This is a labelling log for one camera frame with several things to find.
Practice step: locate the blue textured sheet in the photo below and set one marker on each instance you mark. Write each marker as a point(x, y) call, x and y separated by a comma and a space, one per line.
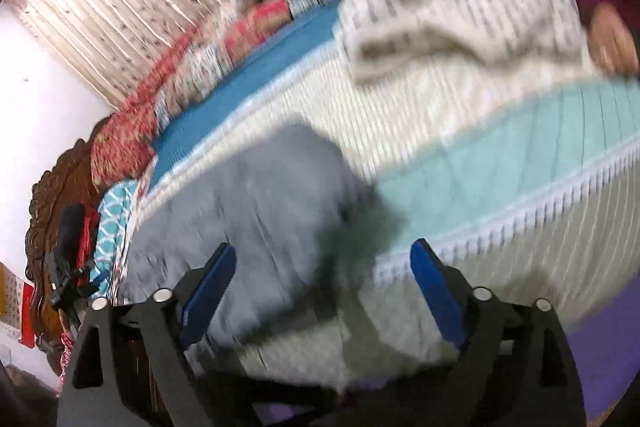
point(260, 82)

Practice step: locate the teal floral quilt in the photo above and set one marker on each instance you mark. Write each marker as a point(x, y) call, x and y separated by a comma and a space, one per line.
point(115, 217)

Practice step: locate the carved wooden headboard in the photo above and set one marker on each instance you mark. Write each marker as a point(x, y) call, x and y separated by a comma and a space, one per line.
point(50, 187)

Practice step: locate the red floral patchwork quilt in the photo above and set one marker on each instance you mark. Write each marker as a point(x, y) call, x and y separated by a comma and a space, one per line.
point(130, 132)

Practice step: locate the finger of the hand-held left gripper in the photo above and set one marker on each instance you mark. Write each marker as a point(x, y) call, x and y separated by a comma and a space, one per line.
point(100, 279)

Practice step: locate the grey puffer jacket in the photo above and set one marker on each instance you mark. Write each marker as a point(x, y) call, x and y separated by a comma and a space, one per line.
point(260, 217)

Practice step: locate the red wall calendar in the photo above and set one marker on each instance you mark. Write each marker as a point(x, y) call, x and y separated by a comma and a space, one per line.
point(25, 322)

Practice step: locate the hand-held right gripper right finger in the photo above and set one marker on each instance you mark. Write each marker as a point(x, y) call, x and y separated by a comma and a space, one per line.
point(437, 292)

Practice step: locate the black and red cloth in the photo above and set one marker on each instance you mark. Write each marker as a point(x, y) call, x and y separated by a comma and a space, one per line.
point(75, 227)

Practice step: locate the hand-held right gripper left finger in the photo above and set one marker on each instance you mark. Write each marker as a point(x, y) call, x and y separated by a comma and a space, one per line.
point(210, 292)

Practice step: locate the cream spotted fleece garment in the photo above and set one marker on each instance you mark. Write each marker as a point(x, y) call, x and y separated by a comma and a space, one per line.
point(450, 17)

